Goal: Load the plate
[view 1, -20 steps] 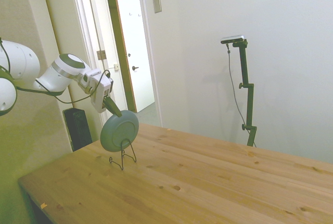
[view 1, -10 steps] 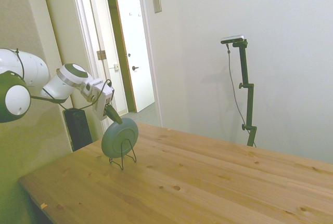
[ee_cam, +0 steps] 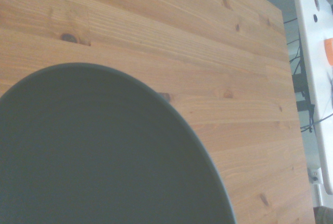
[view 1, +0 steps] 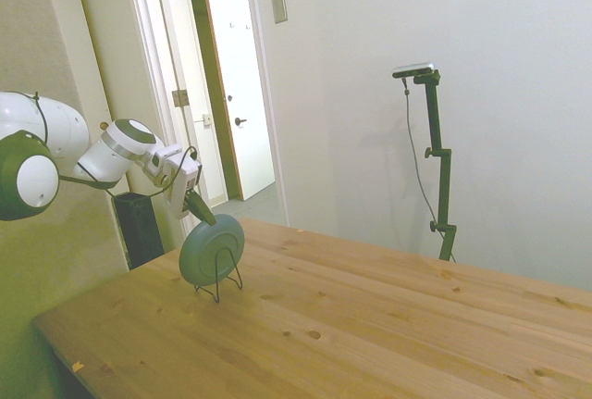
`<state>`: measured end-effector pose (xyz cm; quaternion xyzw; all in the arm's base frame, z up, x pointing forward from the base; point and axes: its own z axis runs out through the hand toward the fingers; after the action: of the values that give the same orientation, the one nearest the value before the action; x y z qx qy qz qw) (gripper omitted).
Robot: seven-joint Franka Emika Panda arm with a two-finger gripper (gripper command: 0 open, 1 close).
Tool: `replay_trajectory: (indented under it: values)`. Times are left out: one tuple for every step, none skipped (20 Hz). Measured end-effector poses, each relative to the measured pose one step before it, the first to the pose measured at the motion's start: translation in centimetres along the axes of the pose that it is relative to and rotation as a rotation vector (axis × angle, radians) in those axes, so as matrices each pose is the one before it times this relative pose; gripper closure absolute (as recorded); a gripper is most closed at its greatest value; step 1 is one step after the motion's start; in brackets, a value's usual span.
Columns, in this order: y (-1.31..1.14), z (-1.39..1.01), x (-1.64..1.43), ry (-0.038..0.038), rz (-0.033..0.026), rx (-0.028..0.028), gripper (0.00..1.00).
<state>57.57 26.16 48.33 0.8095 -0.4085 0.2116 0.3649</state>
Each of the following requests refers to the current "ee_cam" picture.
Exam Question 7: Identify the blue plastic plate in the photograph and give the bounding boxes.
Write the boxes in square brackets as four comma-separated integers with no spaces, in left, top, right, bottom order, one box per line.
[0,62,238,224]

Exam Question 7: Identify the orange item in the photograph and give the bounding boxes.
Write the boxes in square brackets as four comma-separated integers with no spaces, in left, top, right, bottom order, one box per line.
[323,37,333,67]

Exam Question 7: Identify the black camera stand legs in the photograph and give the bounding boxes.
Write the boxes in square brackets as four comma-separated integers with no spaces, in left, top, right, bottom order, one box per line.
[283,18,316,134]

